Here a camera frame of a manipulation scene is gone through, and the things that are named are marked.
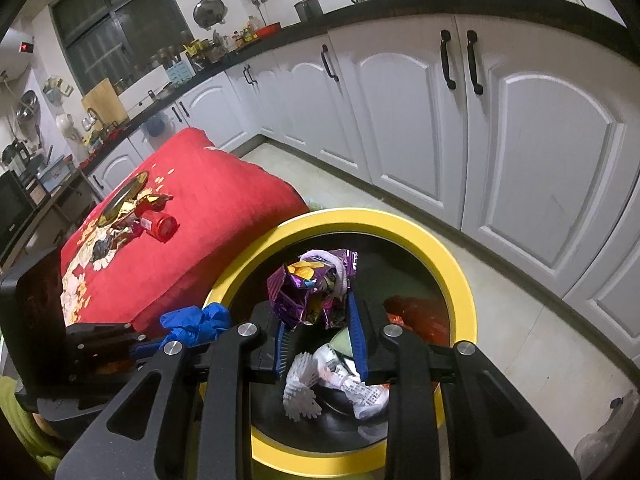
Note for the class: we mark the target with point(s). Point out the red floral table cloth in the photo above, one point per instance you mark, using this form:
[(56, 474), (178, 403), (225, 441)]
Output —
[(221, 205)]

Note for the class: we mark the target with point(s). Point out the round metal gold-rimmed tray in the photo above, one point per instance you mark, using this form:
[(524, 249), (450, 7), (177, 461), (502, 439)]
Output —
[(128, 191)]

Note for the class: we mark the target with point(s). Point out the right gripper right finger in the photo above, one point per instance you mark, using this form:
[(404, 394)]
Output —
[(492, 431)]

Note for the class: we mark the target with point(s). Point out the red plastic bag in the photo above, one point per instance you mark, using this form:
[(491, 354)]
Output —
[(428, 318)]

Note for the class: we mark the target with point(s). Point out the green sleeve forearm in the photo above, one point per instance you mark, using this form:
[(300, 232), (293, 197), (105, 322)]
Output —
[(44, 448)]

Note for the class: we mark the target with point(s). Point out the purple snack wrapper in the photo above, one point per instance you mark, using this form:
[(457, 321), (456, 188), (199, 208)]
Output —
[(313, 289)]

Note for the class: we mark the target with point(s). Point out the dark kitchen window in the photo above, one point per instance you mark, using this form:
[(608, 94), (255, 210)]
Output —
[(115, 39)]

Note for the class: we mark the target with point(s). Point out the white lower cabinets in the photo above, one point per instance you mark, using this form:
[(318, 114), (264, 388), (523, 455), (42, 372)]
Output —
[(521, 136)]

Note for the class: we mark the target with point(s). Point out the black blender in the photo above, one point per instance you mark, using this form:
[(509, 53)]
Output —
[(15, 157)]

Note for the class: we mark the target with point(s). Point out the red bowl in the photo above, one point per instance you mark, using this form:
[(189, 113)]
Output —
[(268, 31)]

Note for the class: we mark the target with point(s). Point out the hanging pot lid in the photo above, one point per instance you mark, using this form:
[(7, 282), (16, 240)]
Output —
[(208, 13)]

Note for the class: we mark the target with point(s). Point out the dark green snack wrapper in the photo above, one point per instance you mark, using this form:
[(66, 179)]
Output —
[(100, 249)]

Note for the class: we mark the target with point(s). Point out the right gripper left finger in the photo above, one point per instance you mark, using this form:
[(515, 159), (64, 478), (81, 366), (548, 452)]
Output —
[(185, 407)]

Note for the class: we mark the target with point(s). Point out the grey canister pair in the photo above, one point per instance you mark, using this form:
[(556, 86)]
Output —
[(308, 10)]

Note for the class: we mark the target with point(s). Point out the light green foam sleeve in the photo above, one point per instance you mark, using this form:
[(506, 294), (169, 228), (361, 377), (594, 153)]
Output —
[(341, 344)]

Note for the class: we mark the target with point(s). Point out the black microwave oven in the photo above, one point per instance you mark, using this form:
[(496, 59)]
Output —
[(16, 210)]

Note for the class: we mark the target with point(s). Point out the red cylindrical can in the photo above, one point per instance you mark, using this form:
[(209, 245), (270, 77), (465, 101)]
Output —
[(159, 225)]

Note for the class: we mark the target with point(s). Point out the white water heater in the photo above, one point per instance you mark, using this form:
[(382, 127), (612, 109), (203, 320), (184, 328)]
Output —
[(15, 54)]

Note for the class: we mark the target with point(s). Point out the blue glove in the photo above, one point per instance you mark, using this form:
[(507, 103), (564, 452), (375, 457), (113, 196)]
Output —
[(193, 325)]

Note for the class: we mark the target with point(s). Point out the wooden cutting board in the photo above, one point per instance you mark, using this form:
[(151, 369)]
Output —
[(103, 107)]

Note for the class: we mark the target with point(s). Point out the yellow brown snack bag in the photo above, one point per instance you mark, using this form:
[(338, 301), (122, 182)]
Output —
[(135, 207)]

